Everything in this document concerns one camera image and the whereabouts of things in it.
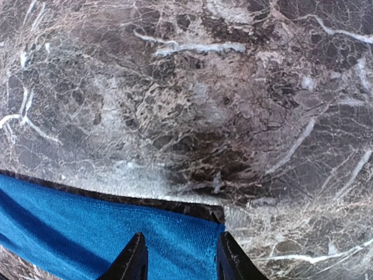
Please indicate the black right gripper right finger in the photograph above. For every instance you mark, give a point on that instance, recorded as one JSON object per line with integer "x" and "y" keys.
{"x": 233, "y": 263}

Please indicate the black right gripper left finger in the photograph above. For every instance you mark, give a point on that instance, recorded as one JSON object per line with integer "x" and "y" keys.
{"x": 132, "y": 262}

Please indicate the dark blue towel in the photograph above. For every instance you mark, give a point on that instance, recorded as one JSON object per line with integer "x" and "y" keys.
{"x": 76, "y": 237}

